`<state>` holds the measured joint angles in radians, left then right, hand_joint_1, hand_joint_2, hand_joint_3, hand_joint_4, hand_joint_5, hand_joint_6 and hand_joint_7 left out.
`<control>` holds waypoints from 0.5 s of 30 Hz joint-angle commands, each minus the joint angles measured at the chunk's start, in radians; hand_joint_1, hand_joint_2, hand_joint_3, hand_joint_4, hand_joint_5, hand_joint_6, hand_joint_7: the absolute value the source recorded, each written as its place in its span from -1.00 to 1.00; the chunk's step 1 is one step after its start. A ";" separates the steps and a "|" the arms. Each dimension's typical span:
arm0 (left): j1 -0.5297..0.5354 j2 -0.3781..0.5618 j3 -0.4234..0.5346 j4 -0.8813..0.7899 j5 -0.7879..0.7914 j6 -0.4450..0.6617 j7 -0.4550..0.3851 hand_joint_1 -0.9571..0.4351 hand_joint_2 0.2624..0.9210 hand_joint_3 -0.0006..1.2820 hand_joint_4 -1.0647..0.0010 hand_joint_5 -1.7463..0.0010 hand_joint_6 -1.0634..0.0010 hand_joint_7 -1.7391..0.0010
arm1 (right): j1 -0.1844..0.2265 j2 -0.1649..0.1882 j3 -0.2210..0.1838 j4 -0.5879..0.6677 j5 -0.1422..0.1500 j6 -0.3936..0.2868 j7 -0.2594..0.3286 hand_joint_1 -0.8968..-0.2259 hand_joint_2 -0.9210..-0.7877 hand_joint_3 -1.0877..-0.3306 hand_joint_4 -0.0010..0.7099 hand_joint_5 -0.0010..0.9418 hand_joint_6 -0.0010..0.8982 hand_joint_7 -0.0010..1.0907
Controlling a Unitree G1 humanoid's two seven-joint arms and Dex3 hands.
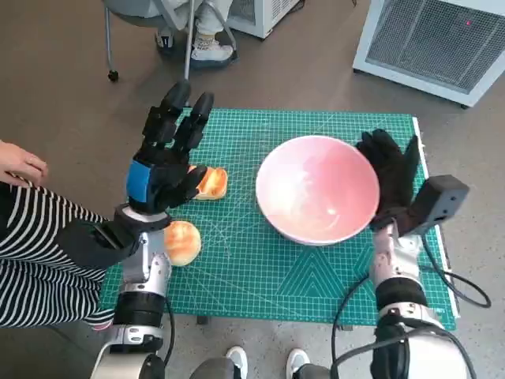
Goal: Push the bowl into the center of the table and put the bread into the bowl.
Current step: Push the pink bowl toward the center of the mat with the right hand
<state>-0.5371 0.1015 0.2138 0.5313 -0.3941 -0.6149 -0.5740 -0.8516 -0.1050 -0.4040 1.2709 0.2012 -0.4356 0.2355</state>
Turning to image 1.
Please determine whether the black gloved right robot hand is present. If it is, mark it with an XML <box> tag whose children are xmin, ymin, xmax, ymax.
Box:
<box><xmin>354</xmin><ymin>128</ymin><xmax>421</xmax><ymax>217</ymax></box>

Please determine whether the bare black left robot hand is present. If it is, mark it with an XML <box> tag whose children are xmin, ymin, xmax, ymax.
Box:
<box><xmin>125</xmin><ymin>81</ymin><xmax>216</xmax><ymax>214</ymax></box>

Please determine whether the long toasted bread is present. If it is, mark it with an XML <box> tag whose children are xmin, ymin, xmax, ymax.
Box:
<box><xmin>188</xmin><ymin>165</ymin><xmax>229</xmax><ymax>201</ymax></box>

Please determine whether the round bread bun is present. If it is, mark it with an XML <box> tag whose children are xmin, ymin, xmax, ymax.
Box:
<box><xmin>163</xmin><ymin>220</ymin><xmax>203</xmax><ymax>268</ymax></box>

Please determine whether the pink bowl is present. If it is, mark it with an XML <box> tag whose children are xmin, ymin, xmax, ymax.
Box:
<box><xmin>255</xmin><ymin>135</ymin><xmax>381</xmax><ymax>246</ymax></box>

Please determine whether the green cutting mat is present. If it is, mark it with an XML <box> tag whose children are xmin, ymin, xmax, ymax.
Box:
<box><xmin>98</xmin><ymin>108</ymin><xmax>458</xmax><ymax>331</ymax></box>

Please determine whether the large white grille appliance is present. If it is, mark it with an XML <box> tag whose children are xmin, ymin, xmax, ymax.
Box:
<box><xmin>352</xmin><ymin>0</ymin><xmax>505</xmax><ymax>108</ymax></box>

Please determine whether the grey wheeled chair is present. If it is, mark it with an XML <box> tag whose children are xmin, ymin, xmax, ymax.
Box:
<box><xmin>101</xmin><ymin>0</ymin><xmax>238</xmax><ymax>84</ymax></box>

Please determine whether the person's hand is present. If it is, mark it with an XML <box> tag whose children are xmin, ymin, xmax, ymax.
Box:
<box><xmin>0</xmin><ymin>140</ymin><xmax>49</xmax><ymax>186</ymax></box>

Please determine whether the person on chair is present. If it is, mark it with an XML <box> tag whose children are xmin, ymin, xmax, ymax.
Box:
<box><xmin>154</xmin><ymin>0</ymin><xmax>238</xmax><ymax>62</ymax></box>

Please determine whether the small white appliance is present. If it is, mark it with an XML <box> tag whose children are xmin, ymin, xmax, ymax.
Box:
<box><xmin>226</xmin><ymin>0</ymin><xmax>307</xmax><ymax>39</ymax></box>

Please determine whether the white and black foot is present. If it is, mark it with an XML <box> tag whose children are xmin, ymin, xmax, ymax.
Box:
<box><xmin>286</xmin><ymin>347</ymin><xmax>311</xmax><ymax>379</ymax></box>
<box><xmin>226</xmin><ymin>346</ymin><xmax>249</xmax><ymax>379</ymax></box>

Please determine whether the grey leg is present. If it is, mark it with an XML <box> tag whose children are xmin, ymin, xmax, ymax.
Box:
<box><xmin>190</xmin><ymin>358</ymin><xmax>238</xmax><ymax>379</ymax></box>
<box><xmin>294</xmin><ymin>362</ymin><xmax>332</xmax><ymax>379</ymax></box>

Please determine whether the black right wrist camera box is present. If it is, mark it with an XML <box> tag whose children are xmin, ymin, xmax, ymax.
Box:
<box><xmin>398</xmin><ymin>174</ymin><xmax>470</xmax><ymax>238</ymax></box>

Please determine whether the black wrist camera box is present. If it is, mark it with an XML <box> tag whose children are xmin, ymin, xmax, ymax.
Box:
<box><xmin>58</xmin><ymin>219</ymin><xmax>141</xmax><ymax>272</ymax></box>
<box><xmin>398</xmin><ymin>174</ymin><xmax>470</xmax><ymax>238</ymax></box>

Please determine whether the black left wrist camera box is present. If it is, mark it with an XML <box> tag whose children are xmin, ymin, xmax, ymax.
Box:
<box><xmin>58</xmin><ymin>219</ymin><xmax>141</xmax><ymax>272</ymax></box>

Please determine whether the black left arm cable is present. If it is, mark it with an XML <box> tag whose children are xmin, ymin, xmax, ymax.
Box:
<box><xmin>163</xmin><ymin>299</ymin><xmax>177</xmax><ymax>364</ymax></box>

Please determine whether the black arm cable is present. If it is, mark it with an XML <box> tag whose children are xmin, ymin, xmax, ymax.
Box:
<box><xmin>163</xmin><ymin>299</ymin><xmax>177</xmax><ymax>364</ymax></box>
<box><xmin>330</xmin><ymin>276</ymin><xmax>395</xmax><ymax>379</ymax></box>

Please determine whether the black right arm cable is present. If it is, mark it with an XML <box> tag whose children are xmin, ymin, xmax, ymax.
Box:
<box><xmin>330</xmin><ymin>276</ymin><xmax>395</xmax><ymax>379</ymax></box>

